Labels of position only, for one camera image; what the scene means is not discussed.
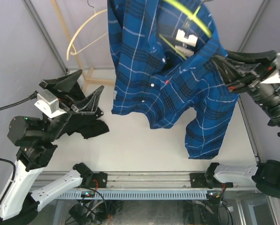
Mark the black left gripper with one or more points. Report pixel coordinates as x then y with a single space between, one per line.
88 105

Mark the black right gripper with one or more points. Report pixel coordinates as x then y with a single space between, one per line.
240 75

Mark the black shirt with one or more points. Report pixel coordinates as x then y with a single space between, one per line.
88 126

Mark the beige wooden hanger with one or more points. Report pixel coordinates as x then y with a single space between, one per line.
90 32

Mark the blue plaid shirt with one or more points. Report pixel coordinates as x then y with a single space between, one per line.
163 67

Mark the green plastic hanger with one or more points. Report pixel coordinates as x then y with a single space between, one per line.
191 18

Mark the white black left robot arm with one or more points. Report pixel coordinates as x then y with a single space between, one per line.
35 137

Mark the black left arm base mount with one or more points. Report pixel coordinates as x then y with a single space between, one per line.
99 180

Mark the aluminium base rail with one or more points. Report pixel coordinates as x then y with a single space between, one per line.
141 180

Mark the grey slotted cable duct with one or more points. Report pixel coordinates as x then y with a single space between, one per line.
186 194

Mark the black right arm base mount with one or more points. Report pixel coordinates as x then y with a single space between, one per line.
198 180

